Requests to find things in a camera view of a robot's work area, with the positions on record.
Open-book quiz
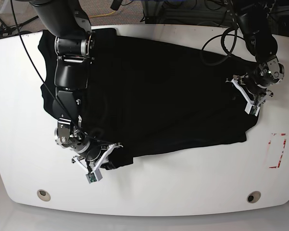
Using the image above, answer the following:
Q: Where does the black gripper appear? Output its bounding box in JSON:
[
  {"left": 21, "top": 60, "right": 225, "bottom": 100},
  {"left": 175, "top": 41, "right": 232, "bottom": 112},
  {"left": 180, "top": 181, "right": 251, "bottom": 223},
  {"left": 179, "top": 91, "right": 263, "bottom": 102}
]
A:
[
  {"left": 76, "top": 141, "right": 117, "bottom": 171},
  {"left": 241, "top": 75, "right": 269, "bottom": 106}
]

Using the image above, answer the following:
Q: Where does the black T-shirt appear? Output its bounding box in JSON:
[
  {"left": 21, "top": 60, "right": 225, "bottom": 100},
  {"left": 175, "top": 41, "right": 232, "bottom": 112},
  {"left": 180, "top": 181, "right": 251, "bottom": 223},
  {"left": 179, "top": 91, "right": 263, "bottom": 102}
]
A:
[{"left": 37, "top": 27, "right": 264, "bottom": 170}]

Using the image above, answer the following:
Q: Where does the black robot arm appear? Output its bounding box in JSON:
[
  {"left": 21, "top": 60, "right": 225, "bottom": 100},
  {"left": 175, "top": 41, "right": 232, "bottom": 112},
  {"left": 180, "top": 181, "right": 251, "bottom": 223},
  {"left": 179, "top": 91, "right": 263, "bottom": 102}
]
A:
[
  {"left": 30, "top": 0, "right": 117, "bottom": 172},
  {"left": 231, "top": 0, "right": 285, "bottom": 103}
]

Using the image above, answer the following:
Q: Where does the red tape rectangle marking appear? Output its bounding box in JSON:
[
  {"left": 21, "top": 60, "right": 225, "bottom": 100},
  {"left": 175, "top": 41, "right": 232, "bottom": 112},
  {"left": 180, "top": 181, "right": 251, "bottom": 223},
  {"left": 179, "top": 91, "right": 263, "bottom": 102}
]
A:
[{"left": 266, "top": 133, "right": 287, "bottom": 169}]

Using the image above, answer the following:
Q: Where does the black tripod stand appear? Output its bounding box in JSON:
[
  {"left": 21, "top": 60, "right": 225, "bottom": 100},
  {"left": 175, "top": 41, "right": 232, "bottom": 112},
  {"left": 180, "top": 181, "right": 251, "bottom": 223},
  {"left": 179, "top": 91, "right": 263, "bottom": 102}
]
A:
[{"left": 0, "top": 16, "right": 38, "bottom": 39}]

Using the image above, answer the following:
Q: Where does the clear plastic storage box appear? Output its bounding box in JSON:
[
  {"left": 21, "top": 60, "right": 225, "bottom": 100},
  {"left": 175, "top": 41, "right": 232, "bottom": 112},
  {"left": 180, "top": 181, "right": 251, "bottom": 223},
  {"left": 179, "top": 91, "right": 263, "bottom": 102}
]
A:
[{"left": 0, "top": 0, "right": 11, "bottom": 14}]

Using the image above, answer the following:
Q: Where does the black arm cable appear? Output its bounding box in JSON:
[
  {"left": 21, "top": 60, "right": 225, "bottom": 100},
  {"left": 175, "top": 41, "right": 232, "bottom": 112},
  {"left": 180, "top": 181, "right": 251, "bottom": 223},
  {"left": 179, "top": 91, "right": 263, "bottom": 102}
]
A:
[
  {"left": 11, "top": 0, "right": 116, "bottom": 147},
  {"left": 199, "top": 26, "right": 258, "bottom": 67}
]

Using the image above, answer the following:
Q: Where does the left table cable grommet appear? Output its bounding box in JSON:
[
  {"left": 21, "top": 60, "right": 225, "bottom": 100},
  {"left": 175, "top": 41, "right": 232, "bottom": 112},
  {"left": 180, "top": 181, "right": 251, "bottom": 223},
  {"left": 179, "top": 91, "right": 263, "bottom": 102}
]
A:
[{"left": 37, "top": 190, "right": 51, "bottom": 202}]

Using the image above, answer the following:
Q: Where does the table cable grommet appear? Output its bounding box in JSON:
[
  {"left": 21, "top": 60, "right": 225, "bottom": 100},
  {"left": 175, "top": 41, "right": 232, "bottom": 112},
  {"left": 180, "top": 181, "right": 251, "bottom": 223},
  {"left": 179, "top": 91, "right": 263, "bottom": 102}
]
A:
[
  {"left": 247, "top": 191, "right": 261, "bottom": 204},
  {"left": 37, "top": 190, "right": 51, "bottom": 202}
]

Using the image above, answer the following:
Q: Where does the right table cable grommet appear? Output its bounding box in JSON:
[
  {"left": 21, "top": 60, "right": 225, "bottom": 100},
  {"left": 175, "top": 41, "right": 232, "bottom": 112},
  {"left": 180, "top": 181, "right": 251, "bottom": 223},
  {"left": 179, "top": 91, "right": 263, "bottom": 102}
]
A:
[{"left": 247, "top": 191, "right": 261, "bottom": 204}]

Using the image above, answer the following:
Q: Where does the yellow cable on floor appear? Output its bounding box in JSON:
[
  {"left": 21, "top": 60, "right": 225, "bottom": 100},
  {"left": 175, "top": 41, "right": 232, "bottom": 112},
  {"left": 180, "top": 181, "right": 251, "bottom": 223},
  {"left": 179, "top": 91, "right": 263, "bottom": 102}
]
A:
[{"left": 90, "top": 9, "right": 116, "bottom": 19}]

